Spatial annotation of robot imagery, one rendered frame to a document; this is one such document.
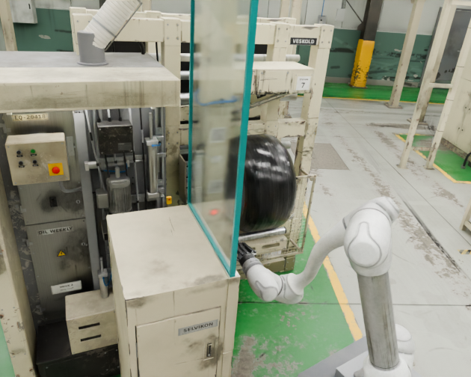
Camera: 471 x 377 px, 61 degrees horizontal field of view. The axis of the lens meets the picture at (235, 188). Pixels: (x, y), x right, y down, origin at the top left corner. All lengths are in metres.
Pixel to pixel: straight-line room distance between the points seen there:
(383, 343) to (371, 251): 0.38
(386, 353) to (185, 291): 0.71
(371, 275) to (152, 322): 0.74
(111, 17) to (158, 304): 1.33
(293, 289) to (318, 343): 1.29
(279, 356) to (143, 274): 1.64
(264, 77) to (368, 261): 1.37
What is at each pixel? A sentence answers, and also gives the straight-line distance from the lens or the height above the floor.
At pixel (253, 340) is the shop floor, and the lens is 2.96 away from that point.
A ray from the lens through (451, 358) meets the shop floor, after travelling 3.33.
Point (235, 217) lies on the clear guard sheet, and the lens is 1.29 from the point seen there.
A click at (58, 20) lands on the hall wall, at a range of 11.84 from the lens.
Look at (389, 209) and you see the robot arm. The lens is 1.43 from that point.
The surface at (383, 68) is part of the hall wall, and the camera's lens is 12.28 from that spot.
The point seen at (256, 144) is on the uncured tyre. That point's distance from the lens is 2.14.
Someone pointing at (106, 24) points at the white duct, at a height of 1.98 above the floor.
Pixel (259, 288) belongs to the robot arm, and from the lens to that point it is 1.69.
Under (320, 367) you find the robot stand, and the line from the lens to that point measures 2.04.
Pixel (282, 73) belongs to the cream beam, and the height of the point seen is 1.76.
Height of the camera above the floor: 2.17
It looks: 27 degrees down
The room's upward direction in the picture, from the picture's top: 4 degrees clockwise
